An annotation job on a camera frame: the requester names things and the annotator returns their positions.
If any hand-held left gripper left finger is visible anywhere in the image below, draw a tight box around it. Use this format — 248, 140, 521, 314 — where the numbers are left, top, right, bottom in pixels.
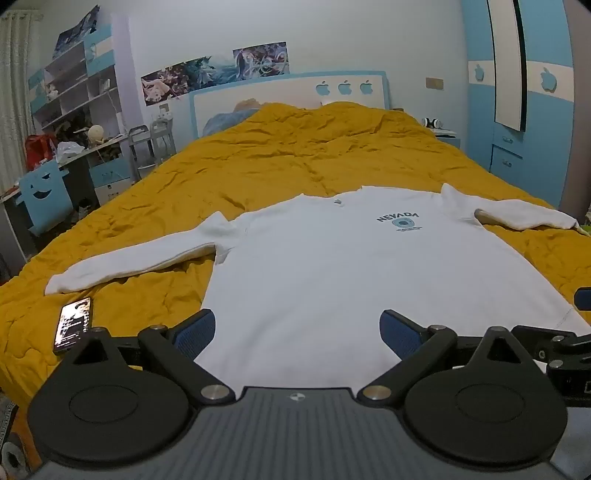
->
69, 308, 236, 404

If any long anime wall poster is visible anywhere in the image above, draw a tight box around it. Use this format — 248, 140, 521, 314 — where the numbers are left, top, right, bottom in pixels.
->
141, 55, 237, 107

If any blue nightstand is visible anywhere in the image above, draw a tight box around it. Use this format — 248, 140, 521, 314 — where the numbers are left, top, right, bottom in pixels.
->
434, 130, 463, 150

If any black framed mirror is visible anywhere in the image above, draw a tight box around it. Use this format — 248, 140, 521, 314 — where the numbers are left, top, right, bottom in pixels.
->
487, 0, 528, 133

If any white and blue headboard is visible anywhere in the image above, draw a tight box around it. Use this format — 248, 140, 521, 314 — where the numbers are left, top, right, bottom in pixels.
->
190, 71, 391, 139

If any blue chair with face cutout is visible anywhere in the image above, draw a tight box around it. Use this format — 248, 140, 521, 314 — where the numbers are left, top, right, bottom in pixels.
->
16, 161, 74, 236

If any red bag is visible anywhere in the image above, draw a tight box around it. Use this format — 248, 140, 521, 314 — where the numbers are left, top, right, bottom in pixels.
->
25, 134, 58, 170

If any blue drawer cabinet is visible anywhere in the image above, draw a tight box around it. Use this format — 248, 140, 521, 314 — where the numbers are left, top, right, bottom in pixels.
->
89, 159, 133, 205

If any yellow quilted blanket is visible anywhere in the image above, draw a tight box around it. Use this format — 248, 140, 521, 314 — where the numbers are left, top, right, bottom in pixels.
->
0, 102, 591, 416

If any white curtain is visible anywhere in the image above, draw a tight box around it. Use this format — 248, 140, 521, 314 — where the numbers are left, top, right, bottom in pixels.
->
0, 14, 37, 197

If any grey trolley cart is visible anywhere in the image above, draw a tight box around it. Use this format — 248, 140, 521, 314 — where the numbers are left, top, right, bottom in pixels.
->
128, 115, 177, 182

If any poster on shelf unit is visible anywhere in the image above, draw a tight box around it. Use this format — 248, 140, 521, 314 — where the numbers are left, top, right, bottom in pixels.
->
53, 6, 101, 59

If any white and blue shelf unit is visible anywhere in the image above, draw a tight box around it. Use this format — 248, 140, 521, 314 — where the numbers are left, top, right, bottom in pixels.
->
28, 23, 125, 136

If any white printed sweatshirt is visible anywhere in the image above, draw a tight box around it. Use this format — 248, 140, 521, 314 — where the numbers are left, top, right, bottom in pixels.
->
45, 184, 591, 393

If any black smartphone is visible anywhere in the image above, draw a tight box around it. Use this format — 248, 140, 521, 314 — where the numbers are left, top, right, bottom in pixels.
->
53, 296, 94, 355

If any cluttered desk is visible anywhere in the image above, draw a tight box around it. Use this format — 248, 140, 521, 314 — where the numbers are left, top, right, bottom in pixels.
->
0, 133, 132, 261

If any blue pillow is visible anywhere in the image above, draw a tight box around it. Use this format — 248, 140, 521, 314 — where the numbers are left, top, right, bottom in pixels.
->
203, 104, 262, 137

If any small anime wall poster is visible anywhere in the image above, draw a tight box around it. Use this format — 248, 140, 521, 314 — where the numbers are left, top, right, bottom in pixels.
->
232, 42, 291, 78

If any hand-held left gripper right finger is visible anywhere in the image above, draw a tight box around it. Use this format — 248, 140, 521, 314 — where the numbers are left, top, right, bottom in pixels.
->
356, 309, 539, 403

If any blue and white wardrobe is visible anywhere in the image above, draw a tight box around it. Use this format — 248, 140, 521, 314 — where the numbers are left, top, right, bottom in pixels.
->
462, 0, 579, 209

